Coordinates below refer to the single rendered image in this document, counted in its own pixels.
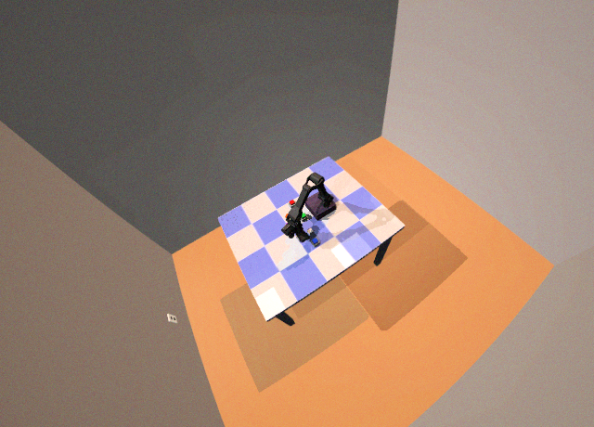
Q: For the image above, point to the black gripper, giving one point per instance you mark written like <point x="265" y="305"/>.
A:
<point x="301" y="234"/>

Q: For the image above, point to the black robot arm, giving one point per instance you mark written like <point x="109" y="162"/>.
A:
<point x="295" y="214"/>

